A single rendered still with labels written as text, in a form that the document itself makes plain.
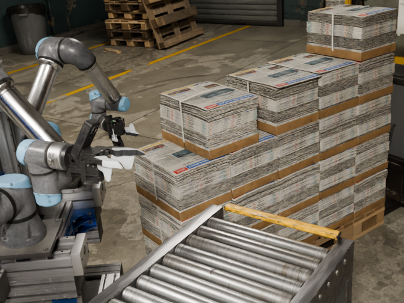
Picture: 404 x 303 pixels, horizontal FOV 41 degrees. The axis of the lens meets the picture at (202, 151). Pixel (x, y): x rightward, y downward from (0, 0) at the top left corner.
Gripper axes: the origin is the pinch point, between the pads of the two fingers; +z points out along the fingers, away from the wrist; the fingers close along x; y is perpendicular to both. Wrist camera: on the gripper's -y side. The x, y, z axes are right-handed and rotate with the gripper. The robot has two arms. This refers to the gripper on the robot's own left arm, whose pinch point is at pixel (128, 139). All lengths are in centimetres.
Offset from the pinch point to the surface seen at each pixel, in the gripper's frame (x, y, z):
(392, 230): 140, -85, 52
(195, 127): 15.2, 11.1, 36.0
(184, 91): 24.1, 20.8, 15.3
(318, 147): 84, -17, 43
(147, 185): -2.8, -16.7, 19.5
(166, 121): 14.5, 8.3, 12.6
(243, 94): 40, 21, 39
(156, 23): 316, -43, -505
